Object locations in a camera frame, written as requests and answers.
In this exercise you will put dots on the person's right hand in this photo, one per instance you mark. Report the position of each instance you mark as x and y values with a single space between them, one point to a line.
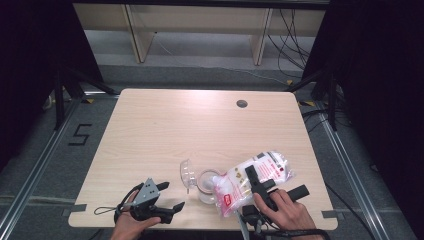
286 213

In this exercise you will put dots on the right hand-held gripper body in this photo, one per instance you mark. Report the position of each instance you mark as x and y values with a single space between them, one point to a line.
250 213

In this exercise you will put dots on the aluminium floor rail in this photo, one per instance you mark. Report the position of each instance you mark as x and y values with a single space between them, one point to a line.
348 170
36 170

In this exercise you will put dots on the red and white sugar bag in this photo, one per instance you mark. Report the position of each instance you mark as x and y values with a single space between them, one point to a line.
266 166

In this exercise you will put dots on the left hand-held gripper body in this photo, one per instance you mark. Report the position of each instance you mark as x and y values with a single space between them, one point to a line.
148 195

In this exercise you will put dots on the grey tape strip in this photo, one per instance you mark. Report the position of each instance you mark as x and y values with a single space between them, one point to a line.
330 214
75 209

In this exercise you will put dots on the black metal stand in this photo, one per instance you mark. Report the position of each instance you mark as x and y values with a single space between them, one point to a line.
59 100
331 100

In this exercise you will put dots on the beige wooden shelf unit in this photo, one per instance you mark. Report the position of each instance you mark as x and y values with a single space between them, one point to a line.
140 40

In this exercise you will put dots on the yellow and black tape piece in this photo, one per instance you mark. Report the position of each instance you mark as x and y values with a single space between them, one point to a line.
88 100
306 103

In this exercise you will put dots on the black curtain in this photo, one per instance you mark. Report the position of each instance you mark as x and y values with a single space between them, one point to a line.
383 83
30 66

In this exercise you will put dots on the glass jar with hinged lid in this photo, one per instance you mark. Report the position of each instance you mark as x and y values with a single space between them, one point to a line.
206 196

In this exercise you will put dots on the person's left hand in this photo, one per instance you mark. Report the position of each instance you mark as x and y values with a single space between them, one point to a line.
128 230

